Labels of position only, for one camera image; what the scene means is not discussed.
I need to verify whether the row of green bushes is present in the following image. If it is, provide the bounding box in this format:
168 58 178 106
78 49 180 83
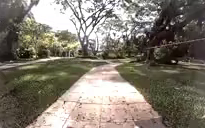
16 18 82 59

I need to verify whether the reddish stone slab path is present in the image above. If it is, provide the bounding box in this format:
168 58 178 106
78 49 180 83
25 61 168 128

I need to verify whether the bare branching tree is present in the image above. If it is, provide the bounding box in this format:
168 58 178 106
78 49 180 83
54 0 124 57

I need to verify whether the large dark tree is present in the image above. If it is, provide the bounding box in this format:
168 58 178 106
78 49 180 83
136 0 205 65

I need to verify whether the tall leaning tree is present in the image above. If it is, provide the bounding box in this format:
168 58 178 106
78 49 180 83
0 0 41 64

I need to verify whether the grass lawn with leaves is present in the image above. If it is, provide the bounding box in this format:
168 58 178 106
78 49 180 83
115 59 205 128

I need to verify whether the thin stretched rope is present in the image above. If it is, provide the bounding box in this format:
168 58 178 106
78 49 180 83
145 35 205 51

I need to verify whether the row of trees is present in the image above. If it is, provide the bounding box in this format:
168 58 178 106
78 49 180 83
89 19 148 60

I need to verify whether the shaded grass lawn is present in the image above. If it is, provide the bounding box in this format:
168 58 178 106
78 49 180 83
0 58 108 128

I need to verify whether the grey side path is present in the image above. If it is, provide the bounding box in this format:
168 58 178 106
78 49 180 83
0 56 73 73

